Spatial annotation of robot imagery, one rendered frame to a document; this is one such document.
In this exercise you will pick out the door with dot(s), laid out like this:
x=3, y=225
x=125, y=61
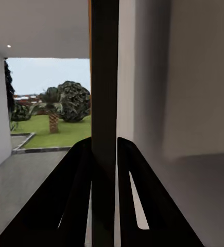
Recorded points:
x=45, y=95

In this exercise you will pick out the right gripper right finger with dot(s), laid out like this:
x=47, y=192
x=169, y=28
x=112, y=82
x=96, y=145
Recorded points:
x=167, y=225

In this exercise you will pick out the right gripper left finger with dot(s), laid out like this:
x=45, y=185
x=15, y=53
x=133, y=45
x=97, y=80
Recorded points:
x=56, y=215

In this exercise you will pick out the poster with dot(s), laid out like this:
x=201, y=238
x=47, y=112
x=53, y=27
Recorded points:
x=104, y=93

